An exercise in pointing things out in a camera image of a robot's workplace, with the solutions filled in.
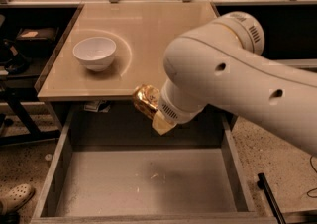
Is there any open grey drawer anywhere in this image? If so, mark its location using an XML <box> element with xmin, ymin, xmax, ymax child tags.
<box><xmin>32</xmin><ymin>102</ymin><xmax>275</xmax><ymax>224</ymax></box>

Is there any counter cabinet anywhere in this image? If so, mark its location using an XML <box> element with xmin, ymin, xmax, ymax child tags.
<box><xmin>38</xmin><ymin>1</ymin><xmax>218</xmax><ymax>103</ymax></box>

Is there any black case on shelf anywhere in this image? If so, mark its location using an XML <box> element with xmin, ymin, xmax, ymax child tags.
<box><xmin>16</xmin><ymin>27</ymin><xmax>59</xmax><ymax>49</ymax></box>

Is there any white ceramic bowl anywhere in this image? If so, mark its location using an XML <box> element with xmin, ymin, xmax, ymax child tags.
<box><xmin>72</xmin><ymin>37</ymin><xmax>117</xmax><ymax>71</ymax></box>

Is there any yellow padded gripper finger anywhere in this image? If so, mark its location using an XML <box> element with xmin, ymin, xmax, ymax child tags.
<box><xmin>152</xmin><ymin>111</ymin><xmax>176</xmax><ymax>135</ymax></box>

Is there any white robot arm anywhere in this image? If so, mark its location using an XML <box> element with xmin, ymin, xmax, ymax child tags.
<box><xmin>158</xmin><ymin>12</ymin><xmax>317</xmax><ymax>155</ymax></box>

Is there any beige foam clog shoe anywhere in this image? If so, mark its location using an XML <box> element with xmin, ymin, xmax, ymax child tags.
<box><xmin>0</xmin><ymin>183</ymin><xmax>35</xmax><ymax>215</ymax></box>

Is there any black bar on floor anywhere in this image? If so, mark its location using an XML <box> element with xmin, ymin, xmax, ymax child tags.
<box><xmin>257</xmin><ymin>173</ymin><xmax>286</xmax><ymax>224</ymax></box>

